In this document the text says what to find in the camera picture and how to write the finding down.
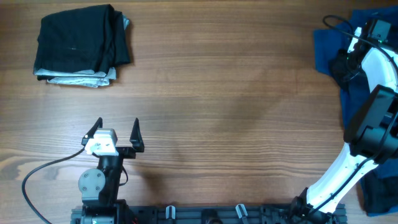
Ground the black folded garment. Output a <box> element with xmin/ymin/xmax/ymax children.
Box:
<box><xmin>33</xmin><ymin>4</ymin><xmax>131</xmax><ymax>78</ymax></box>

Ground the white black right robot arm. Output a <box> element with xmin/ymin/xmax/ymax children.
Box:
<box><xmin>287</xmin><ymin>19</ymin><xmax>397</xmax><ymax>223</ymax></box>

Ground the blue t-shirt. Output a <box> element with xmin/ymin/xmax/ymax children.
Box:
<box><xmin>313</xmin><ymin>5</ymin><xmax>398</xmax><ymax>217</ymax></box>

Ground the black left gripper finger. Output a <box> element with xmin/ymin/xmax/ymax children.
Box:
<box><xmin>129</xmin><ymin>118</ymin><xmax>144</xmax><ymax>147</ymax></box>
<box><xmin>84</xmin><ymin>117</ymin><xmax>103</xmax><ymax>139</ymax></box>

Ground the black t-shirt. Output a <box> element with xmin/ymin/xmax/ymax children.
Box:
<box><xmin>362</xmin><ymin>177</ymin><xmax>397</xmax><ymax>217</ymax></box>

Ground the grey folded garment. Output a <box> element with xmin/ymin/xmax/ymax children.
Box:
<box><xmin>33</xmin><ymin>11</ymin><xmax>131</xmax><ymax>88</ymax></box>

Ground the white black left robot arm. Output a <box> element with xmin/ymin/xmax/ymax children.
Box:
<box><xmin>71</xmin><ymin>118</ymin><xmax>144</xmax><ymax>224</ymax></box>

